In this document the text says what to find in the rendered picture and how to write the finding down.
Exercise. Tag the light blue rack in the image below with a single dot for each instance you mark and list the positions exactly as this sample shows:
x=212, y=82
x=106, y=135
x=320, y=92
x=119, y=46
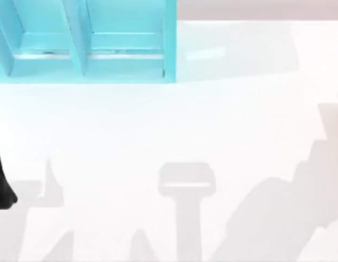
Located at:
x=125, y=41

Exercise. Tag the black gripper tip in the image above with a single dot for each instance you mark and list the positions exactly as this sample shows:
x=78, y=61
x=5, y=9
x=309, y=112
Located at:
x=1, y=185

